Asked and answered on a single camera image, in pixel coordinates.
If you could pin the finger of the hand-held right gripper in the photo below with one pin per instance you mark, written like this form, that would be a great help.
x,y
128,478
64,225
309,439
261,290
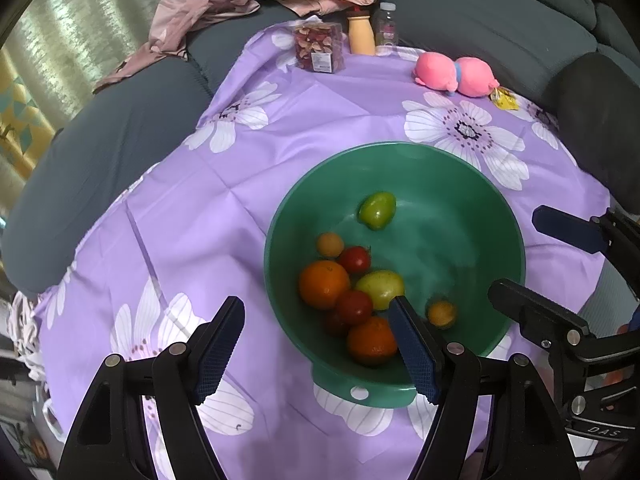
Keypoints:
x,y
570,232
540,310

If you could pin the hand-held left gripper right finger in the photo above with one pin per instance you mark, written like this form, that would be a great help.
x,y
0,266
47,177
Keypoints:
x,y
415,355

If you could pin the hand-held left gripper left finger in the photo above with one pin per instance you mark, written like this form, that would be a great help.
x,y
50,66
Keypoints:
x,y
218,355

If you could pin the orange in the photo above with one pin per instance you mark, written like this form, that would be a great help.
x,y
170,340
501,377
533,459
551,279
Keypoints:
x,y
324,284
370,342

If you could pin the green plastic bowl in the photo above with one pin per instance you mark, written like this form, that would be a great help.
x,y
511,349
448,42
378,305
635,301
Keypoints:
x,y
440,200

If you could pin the green mango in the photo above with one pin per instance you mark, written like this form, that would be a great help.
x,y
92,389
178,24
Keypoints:
x,y
377,210

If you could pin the small yellow round fruit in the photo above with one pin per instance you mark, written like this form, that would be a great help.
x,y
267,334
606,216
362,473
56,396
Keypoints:
x,y
442,314
330,244

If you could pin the yellow-green mango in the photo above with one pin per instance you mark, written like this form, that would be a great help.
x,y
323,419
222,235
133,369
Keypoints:
x,y
382,285

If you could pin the dark grey cushion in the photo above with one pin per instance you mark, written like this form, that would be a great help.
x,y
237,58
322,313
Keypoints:
x,y
600,110

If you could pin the yellow packet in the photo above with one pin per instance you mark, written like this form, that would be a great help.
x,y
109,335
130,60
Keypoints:
x,y
505,98

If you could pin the white patterned cloth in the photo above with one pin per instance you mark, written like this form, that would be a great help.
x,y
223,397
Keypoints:
x,y
25,345

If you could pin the pink plush toy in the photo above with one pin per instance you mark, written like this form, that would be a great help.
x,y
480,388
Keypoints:
x,y
440,70

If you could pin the purple floral cloth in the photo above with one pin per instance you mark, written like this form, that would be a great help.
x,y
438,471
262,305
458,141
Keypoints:
x,y
310,125

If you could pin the grey sofa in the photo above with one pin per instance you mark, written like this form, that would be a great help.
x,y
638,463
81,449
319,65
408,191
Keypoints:
x,y
125,125

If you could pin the clear plastic bottle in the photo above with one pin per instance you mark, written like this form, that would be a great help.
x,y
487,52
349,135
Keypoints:
x,y
386,25

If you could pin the yellow bottle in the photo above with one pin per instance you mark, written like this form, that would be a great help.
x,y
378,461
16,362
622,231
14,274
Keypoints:
x,y
361,35

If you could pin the clear snack box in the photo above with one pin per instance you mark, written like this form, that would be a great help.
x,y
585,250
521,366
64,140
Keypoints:
x,y
317,45

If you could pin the yellow patterned curtain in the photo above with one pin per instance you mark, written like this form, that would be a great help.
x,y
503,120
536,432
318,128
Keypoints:
x,y
20,105

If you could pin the pink crumpled garment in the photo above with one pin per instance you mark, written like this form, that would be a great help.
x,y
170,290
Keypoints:
x,y
200,0

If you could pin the grey-green curtain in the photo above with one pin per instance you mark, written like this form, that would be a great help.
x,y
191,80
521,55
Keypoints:
x,y
75,15

